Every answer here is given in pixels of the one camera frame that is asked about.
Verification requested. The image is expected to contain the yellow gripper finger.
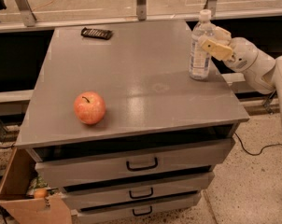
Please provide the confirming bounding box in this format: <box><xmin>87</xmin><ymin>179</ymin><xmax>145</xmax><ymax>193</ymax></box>
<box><xmin>214</xmin><ymin>26</ymin><xmax>232</xmax><ymax>42</ymax></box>
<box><xmin>198</xmin><ymin>35</ymin><xmax>233</xmax><ymax>61</ymax></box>

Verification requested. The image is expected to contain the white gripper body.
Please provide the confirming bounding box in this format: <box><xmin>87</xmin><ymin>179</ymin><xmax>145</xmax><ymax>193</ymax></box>
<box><xmin>224</xmin><ymin>37</ymin><xmax>259</xmax><ymax>72</ymax></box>

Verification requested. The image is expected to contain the clear plastic water bottle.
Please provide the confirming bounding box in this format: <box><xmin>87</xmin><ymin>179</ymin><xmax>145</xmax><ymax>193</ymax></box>
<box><xmin>189</xmin><ymin>9</ymin><xmax>215</xmax><ymax>80</ymax></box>

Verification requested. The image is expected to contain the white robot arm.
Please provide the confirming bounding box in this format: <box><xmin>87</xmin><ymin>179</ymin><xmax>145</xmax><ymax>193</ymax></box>
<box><xmin>198</xmin><ymin>27</ymin><xmax>282</xmax><ymax>123</ymax></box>

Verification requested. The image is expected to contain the black remote control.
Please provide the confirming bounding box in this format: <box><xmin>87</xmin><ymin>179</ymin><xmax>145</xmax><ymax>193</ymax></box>
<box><xmin>81</xmin><ymin>27</ymin><xmax>113</xmax><ymax>40</ymax></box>

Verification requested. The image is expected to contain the grey drawer cabinet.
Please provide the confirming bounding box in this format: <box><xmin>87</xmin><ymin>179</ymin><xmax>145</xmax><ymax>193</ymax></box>
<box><xmin>15</xmin><ymin>19</ymin><xmax>250</xmax><ymax>224</ymax></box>

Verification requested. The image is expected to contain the red apple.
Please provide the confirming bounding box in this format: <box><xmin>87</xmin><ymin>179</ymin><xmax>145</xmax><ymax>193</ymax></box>
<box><xmin>74</xmin><ymin>91</ymin><xmax>106</xmax><ymax>125</ymax></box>

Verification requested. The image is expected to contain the bottom grey drawer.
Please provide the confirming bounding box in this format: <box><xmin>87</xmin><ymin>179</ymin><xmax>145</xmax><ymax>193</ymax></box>
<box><xmin>78</xmin><ymin>192</ymin><xmax>201</xmax><ymax>224</ymax></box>

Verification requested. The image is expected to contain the grey drawer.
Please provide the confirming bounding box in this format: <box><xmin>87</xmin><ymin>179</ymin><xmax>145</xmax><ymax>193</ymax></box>
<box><xmin>63</xmin><ymin>170</ymin><xmax>214</xmax><ymax>210</ymax></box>
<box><xmin>35</xmin><ymin>138</ymin><xmax>234</xmax><ymax>188</ymax></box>
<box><xmin>78</xmin><ymin>192</ymin><xmax>201</xmax><ymax>224</ymax></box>

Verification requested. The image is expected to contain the top grey drawer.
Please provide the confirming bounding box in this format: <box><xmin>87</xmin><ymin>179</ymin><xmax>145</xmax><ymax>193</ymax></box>
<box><xmin>35</xmin><ymin>138</ymin><xmax>234</xmax><ymax>188</ymax></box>

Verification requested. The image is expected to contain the middle grey drawer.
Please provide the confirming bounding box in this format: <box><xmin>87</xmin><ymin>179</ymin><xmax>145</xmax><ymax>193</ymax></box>
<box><xmin>63</xmin><ymin>170</ymin><xmax>214</xmax><ymax>210</ymax></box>

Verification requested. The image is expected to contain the small orange fruit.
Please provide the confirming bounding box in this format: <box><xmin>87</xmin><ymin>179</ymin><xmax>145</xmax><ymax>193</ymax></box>
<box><xmin>34</xmin><ymin>189</ymin><xmax>49</xmax><ymax>199</ymax></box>

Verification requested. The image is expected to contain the cardboard box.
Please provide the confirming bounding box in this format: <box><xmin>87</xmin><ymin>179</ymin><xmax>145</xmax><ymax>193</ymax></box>
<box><xmin>0</xmin><ymin>148</ymin><xmax>72</xmax><ymax>224</ymax></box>

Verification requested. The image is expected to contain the black floor cable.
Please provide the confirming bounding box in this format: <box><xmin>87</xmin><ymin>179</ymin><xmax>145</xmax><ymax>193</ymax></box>
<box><xmin>233</xmin><ymin>132</ymin><xmax>282</xmax><ymax>157</ymax></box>

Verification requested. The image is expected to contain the grey metal railing frame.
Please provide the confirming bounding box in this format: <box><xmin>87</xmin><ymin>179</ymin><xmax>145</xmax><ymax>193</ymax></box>
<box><xmin>0</xmin><ymin>0</ymin><xmax>282</xmax><ymax>117</ymax></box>

